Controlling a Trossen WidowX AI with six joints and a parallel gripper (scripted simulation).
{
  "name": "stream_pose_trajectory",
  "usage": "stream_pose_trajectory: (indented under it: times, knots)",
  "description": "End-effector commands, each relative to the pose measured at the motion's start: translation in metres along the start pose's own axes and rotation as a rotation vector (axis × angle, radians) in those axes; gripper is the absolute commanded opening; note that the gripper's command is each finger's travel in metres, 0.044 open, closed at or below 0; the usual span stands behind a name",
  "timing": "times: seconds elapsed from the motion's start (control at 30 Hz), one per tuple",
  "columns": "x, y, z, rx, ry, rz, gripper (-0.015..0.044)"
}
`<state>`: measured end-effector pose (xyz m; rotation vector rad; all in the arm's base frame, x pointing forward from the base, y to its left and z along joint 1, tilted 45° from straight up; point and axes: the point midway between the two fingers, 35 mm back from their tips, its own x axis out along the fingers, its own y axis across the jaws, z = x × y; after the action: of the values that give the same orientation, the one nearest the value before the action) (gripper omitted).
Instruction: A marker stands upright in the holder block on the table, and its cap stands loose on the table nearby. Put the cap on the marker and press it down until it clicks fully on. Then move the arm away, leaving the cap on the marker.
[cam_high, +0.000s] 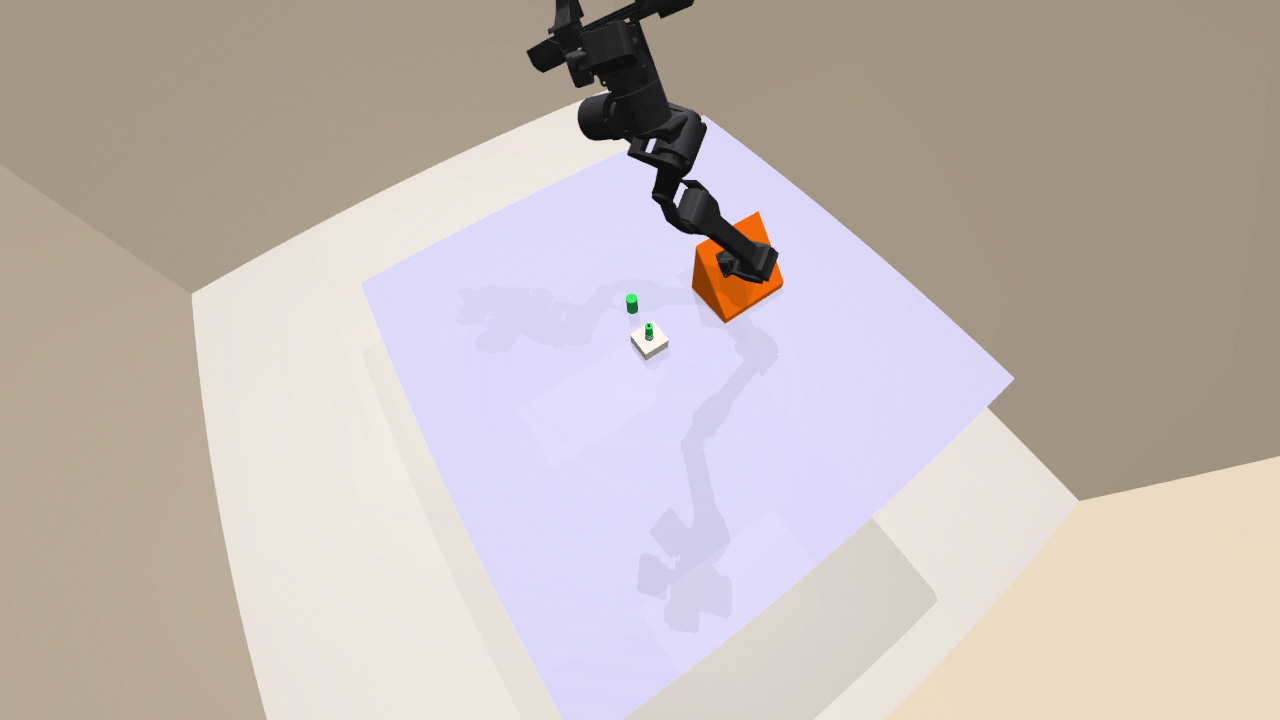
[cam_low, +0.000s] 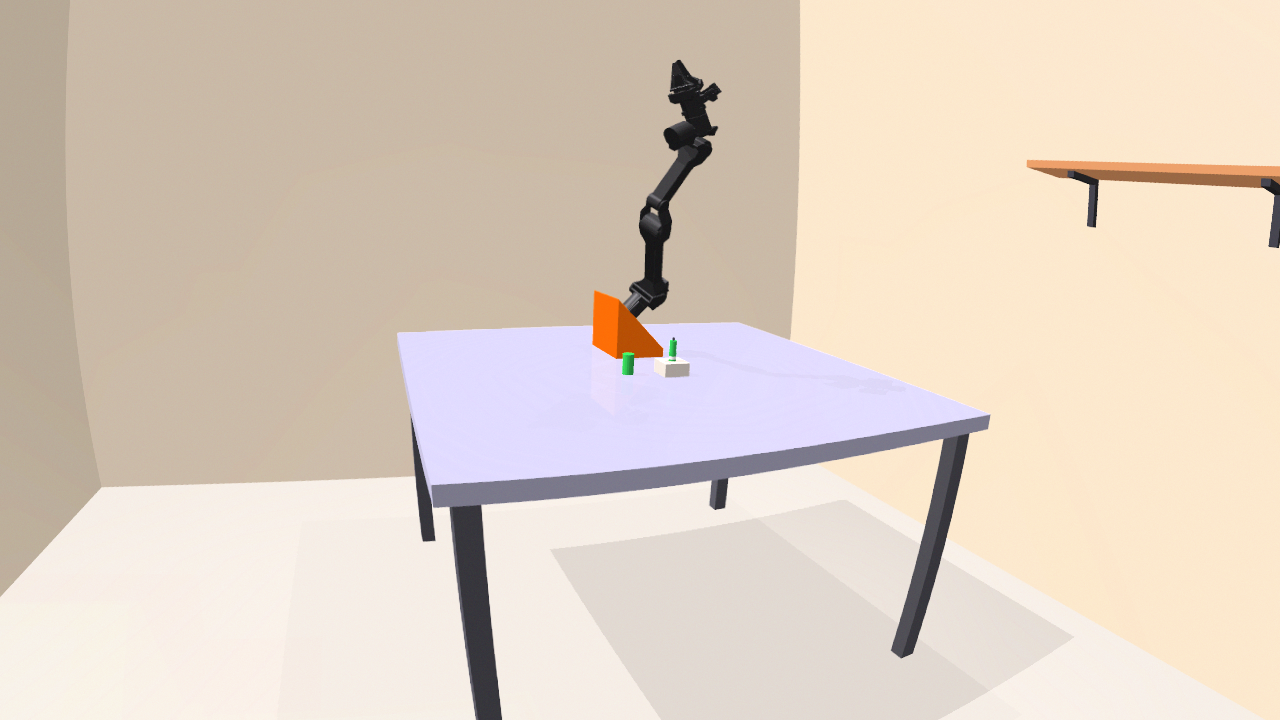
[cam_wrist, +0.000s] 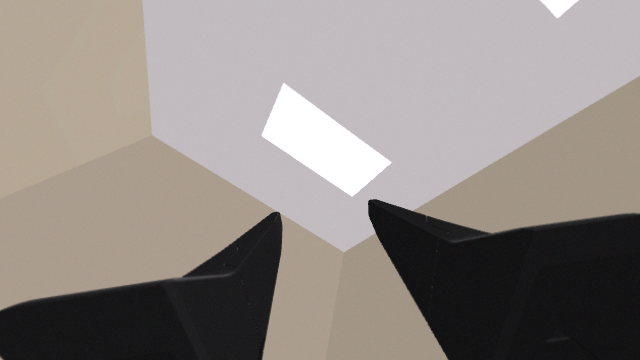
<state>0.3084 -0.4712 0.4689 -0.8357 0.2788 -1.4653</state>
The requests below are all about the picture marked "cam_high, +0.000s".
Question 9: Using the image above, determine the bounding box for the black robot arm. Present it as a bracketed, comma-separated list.
[564, 20, 780, 284]

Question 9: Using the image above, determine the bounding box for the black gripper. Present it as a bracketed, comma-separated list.
[526, 0, 695, 97]

